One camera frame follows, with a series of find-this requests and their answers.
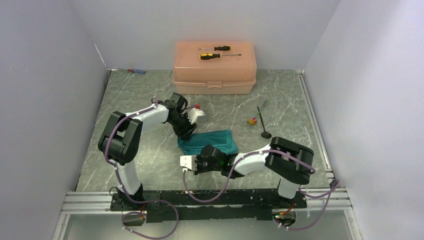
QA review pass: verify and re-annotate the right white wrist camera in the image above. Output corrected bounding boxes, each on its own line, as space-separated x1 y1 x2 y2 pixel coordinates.
179 155 197 172

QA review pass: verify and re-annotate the aluminium frame rail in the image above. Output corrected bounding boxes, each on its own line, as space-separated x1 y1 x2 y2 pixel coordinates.
53 187 363 240

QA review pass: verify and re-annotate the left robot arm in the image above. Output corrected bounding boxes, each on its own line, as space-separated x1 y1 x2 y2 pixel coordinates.
98 92 204 210

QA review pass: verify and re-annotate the small yellow-black screwdriver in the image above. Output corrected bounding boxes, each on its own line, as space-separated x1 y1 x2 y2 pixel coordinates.
198 45 231 52

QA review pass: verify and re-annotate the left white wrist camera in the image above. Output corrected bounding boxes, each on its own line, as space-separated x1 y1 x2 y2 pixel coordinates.
185 103 206 124

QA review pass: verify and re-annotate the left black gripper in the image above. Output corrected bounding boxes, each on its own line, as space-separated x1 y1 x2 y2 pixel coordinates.
168 112 198 142

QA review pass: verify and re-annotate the red-blue screwdriver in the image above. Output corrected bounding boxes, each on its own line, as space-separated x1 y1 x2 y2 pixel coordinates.
118 68 146 75

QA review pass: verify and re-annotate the pink plastic toolbox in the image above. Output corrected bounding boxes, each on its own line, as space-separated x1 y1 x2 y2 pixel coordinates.
172 40 257 95

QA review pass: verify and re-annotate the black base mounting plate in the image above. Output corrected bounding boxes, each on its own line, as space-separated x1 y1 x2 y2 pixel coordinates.
110 188 307 223

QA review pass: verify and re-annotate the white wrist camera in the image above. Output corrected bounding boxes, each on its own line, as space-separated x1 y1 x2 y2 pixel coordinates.
185 103 206 124
179 155 197 172

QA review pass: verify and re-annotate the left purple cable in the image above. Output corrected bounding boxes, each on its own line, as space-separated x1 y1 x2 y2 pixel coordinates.
104 96 180 239

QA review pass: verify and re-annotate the black spoon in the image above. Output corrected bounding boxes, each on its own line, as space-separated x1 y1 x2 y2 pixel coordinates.
257 106 272 139

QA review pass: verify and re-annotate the teal cloth napkin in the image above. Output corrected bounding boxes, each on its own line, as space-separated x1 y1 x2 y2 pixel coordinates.
177 129 239 155

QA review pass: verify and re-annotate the large yellow-black screwdriver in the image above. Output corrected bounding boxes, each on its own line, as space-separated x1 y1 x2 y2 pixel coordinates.
199 53 242 61

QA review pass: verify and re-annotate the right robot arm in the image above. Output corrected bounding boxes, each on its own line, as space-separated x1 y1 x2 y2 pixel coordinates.
180 136 316 208

